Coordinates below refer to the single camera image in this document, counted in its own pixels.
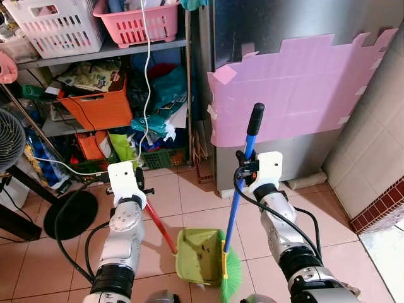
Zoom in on blue handled green broom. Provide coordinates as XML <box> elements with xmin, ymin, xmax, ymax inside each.
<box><xmin>217</xmin><ymin>102</ymin><xmax>266</xmax><ymax>303</ymax></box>

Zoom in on green dustpan with red handle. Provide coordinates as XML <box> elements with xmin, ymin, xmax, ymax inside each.
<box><xmin>144</xmin><ymin>198</ymin><xmax>227</xmax><ymax>287</ymax></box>

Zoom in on green plastic basket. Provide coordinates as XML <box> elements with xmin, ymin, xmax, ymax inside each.
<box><xmin>140</xmin><ymin>148</ymin><xmax>189</xmax><ymax>171</ymax></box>

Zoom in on yellow green bag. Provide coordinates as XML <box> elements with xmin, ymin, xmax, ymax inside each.
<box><xmin>107</xmin><ymin>129</ymin><xmax>140</xmax><ymax>167</ymax></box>

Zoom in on beige rolled cloth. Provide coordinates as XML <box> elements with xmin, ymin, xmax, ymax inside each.
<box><xmin>287</xmin><ymin>171</ymin><xmax>330</xmax><ymax>191</ymax></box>

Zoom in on small orange box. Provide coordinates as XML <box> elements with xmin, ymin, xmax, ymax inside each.
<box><xmin>74</xmin><ymin>130</ymin><xmax>112</xmax><ymax>162</ymax></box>

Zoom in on black standing fan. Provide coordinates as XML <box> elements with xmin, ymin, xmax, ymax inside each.
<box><xmin>0</xmin><ymin>106</ymin><xmax>100</xmax><ymax>241</ymax></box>

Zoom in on pink foam sheet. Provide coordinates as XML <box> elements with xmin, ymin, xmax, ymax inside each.
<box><xmin>206</xmin><ymin>28</ymin><xmax>399</xmax><ymax>150</ymax></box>

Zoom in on orange plastic basket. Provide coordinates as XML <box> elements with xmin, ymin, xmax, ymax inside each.
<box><xmin>58</xmin><ymin>76</ymin><xmax>134</xmax><ymax>132</ymax></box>

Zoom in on teal plastic bag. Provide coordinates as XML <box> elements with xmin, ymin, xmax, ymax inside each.
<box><xmin>129</xmin><ymin>66</ymin><xmax>189</xmax><ymax>138</ymax></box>

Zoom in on blue printed bag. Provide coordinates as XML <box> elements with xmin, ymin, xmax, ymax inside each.
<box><xmin>24</xmin><ymin>134</ymin><xmax>71</xmax><ymax>186</ymax></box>

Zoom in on grey robot left knee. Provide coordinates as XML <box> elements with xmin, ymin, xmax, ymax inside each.
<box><xmin>143</xmin><ymin>288</ymin><xmax>182</xmax><ymax>303</ymax></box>

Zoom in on grey robot knee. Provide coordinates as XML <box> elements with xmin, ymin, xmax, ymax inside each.
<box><xmin>239</xmin><ymin>293</ymin><xmax>279</xmax><ymax>303</ymax></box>
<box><xmin>143</xmin><ymin>288</ymin><xmax>182</xmax><ymax>303</ymax></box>

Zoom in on patterned plastic bag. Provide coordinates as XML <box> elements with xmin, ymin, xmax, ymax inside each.
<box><xmin>56</xmin><ymin>59</ymin><xmax>124</xmax><ymax>93</ymax></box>

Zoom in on grey robot right knee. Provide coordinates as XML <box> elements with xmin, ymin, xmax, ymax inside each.
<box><xmin>239</xmin><ymin>293</ymin><xmax>279</xmax><ymax>303</ymax></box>

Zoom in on grey metal shelf unit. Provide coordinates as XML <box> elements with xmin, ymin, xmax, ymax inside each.
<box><xmin>0</xmin><ymin>9</ymin><xmax>195</xmax><ymax>181</ymax></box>

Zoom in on steel fridge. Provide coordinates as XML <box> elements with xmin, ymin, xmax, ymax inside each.
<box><xmin>198</xmin><ymin>0</ymin><xmax>404</xmax><ymax>198</ymax></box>

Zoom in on pink plastic basket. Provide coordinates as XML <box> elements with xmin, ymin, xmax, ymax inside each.
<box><xmin>92</xmin><ymin>0</ymin><xmax>182</xmax><ymax>49</ymax></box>

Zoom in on teal cloth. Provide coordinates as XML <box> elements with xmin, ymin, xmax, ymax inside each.
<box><xmin>179</xmin><ymin>0</ymin><xmax>207</xmax><ymax>13</ymax></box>

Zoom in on white plastic basket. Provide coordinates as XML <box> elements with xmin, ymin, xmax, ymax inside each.
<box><xmin>3</xmin><ymin>0</ymin><xmax>105</xmax><ymax>60</ymax></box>

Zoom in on pink round object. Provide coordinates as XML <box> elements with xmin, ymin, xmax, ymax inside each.
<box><xmin>0</xmin><ymin>50</ymin><xmax>19</xmax><ymax>85</ymax></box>

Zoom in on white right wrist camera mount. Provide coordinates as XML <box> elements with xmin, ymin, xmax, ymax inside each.
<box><xmin>249</xmin><ymin>151</ymin><xmax>284</xmax><ymax>194</ymax></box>

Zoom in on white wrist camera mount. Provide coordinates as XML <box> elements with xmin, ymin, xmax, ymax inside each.
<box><xmin>107</xmin><ymin>160</ymin><xmax>148</xmax><ymax>210</ymax></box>
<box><xmin>249</xmin><ymin>151</ymin><xmax>284</xmax><ymax>194</ymax></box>

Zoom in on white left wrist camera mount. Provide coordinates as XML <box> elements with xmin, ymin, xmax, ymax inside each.
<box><xmin>107</xmin><ymin>160</ymin><xmax>148</xmax><ymax>210</ymax></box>

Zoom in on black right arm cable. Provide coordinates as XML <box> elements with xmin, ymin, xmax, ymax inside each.
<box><xmin>232</xmin><ymin>165</ymin><xmax>323</xmax><ymax>261</ymax></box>

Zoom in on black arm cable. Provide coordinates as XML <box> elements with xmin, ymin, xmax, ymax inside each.
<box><xmin>53</xmin><ymin>184</ymin><xmax>113</xmax><ymax>283</ymax></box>
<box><xmin>232</xmin><ymin>165</ymin><xmax>323</xmax><ymax>261</ymax></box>

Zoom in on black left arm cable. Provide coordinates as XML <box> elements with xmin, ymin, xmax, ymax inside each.
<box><xmin>53</xmin><ymin>184</ymin><xmax>113</xmax><ymax>283</ymax></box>

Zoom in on white hanging cable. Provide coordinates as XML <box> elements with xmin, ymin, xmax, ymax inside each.
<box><xmin>28</xmin><ymin>0</ymin><xmax>154</xmax><ymax>178</ymax></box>

